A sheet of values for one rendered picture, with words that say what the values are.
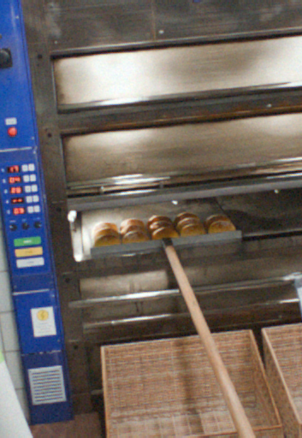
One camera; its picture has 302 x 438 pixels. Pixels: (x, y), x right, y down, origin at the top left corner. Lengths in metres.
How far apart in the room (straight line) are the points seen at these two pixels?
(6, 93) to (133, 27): 0.47
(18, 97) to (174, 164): 0.57
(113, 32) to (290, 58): 0.60
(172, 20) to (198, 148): 0.44
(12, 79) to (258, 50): 0.82
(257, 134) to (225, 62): 0.27
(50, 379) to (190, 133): 1.02
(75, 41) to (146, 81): 0.27
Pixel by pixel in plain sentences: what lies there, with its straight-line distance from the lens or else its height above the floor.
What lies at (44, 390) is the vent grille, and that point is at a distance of 2.94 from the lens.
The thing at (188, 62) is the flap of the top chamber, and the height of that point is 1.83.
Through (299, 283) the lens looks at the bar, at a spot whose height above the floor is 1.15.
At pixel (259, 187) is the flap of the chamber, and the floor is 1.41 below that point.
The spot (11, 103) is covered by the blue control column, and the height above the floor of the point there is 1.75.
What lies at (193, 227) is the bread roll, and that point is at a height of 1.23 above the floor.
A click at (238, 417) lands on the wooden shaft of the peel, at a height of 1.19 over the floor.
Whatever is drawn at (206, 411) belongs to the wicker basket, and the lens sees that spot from 2.94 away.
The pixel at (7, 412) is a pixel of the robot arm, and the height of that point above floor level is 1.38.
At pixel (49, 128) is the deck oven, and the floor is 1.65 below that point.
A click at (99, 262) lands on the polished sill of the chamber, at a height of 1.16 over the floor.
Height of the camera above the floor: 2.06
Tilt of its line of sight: 16 degrees down
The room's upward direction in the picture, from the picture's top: 5 degrees counter-clockwise
